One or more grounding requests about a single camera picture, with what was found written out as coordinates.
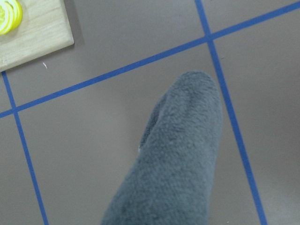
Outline grey microfibre cloth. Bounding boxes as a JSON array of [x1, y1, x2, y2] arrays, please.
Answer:
[[101, 71, 223, 225]]

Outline bamboo cutting board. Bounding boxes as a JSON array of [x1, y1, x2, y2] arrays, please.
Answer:
[[0, 0, 74, 72]]

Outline yellow lemon slices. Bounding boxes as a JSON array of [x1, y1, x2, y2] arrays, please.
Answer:
[[0, 0, 23, 35]]

